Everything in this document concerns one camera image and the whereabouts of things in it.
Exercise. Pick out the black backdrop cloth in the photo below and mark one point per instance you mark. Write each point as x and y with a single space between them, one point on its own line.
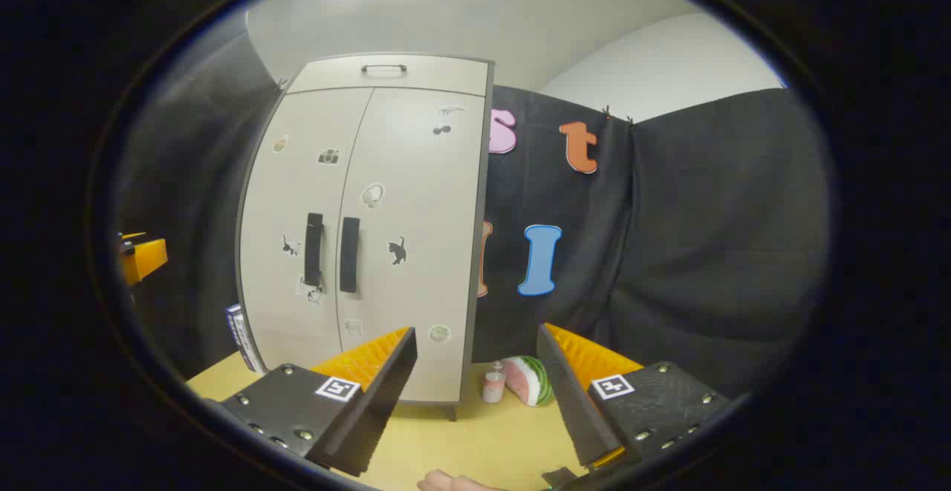
706 216

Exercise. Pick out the white cabinet drawer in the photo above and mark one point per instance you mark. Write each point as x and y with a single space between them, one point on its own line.
334 76

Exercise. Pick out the blue and white books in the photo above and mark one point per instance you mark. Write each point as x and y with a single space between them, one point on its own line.
241 335

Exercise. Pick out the watermelon slice toy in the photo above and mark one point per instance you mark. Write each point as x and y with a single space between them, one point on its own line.
531 381

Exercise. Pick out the white double-door shoe cabinet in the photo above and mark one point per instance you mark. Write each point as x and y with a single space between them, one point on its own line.
487 134

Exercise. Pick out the white cabinet door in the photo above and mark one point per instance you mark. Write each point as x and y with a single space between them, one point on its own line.
297 194
423 179

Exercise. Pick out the small pink bottle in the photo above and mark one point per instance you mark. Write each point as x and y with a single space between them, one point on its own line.
493 388

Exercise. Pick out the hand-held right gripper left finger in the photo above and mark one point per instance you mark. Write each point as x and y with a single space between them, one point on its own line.
375 402

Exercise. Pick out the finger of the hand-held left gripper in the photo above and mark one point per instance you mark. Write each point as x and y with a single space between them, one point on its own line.
134 235
145 261

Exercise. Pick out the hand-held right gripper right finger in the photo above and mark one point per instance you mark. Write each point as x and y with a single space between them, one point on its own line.
572 402

